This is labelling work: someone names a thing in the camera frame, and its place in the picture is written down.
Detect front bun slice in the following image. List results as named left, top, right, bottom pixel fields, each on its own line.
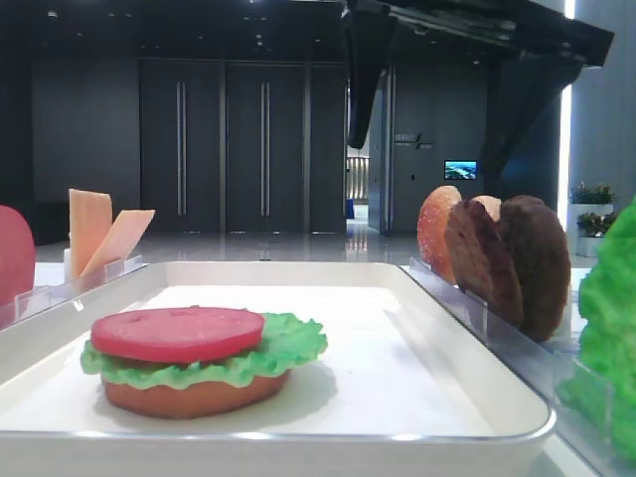
left=472, top=195, right=502, bottom=223

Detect front orange cheese slice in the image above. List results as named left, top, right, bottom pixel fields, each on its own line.
left=80, top=210, right=155, bottom=277

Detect clear right rack front rail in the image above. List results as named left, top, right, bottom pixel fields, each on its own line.
left=405, top=257, right=635, bottom=476

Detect clear left rack front rail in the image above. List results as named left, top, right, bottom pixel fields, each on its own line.
left=1, top=255, right=144, bottom=330

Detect rear sesame bun slice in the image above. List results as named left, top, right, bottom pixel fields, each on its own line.
left=416, top=185, right=461, bottom=284

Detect rear orange cheese slice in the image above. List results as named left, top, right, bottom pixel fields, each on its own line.
left=69, top=189, right=112, bottom=279

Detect brown meat patty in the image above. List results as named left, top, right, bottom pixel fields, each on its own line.
left=499, top=195, right=571, bottom=343
left=444, top=200, right=524, bottom=328

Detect red tomato slice in rack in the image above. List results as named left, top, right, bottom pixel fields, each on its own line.
left=0, top=206, right=36, bottom=305

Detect front brown meat patty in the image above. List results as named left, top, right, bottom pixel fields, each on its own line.
left=444, top=200, right=524, bottom=328

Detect red tomato slice on burger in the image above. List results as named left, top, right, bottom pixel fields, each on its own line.
left=90, top=306, right=265, bottom=364

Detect rear brown meat patty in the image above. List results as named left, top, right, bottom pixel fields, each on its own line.
left=499, top=195, right=571, bottom=343

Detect green lettuce on burger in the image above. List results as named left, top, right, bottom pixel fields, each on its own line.
left=79, top=313, right=328, bottom=391

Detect potted plants in planter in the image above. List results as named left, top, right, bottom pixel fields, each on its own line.
left=566, top=182, right=617, bottom=257

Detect wall monitor screen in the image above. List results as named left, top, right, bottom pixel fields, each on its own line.
left=444, top=160, right=477, bottom=181

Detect white serving tray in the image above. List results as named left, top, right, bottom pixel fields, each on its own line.
left=1, top=262, right=557, bottom=476

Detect green lettuce leaf in rack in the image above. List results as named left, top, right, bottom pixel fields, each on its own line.
left=557, top=204, right=635, bottom=464

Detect dark double door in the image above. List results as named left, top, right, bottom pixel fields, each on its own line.
left=140, top=60, right=347, bottom=233

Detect orange cheese slice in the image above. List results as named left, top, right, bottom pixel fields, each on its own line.
left=80, top=210, right=155, bottom=277
left=69, top=189, right=112, bottom=279

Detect white cheese rack pusher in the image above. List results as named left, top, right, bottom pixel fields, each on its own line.
left=64, top=248, right=72, bottom=283

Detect clear rack rail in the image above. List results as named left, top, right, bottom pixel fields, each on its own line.
left=405, top=257, right=635, bottom=476
left=1, top=255, right=144, bottom=330

